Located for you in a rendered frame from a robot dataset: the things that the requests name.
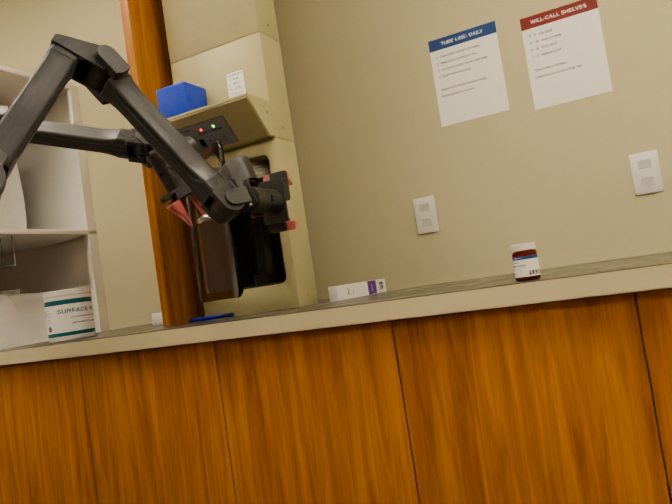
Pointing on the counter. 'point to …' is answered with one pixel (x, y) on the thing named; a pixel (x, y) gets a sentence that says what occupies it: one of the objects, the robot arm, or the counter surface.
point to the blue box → (180, 98)
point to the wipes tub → (69, 314)
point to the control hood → (260, 126)
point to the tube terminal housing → (297, 258)
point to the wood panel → (134, 24)
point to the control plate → (210, 132)
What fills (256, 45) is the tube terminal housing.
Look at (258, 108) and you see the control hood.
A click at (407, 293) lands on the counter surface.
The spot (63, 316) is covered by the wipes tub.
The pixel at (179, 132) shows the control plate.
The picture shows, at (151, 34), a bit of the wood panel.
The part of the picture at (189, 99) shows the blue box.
